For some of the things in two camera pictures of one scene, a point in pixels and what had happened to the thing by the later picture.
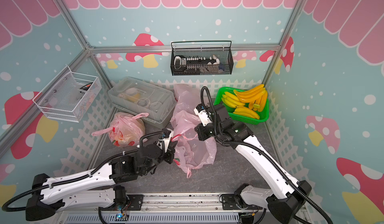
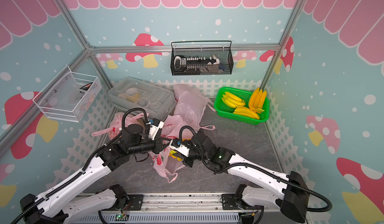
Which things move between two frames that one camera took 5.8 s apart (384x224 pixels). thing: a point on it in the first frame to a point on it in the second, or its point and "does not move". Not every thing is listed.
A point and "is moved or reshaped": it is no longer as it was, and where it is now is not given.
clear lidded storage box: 144,100 does not move
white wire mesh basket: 66,98 does not move
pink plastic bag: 190,153 is moved or reshaped
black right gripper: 199,129 to 185,160
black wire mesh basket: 201,57 does not move
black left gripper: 170,153 to 158,146
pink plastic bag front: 125,129 does not move
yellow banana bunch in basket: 231,100 does not move
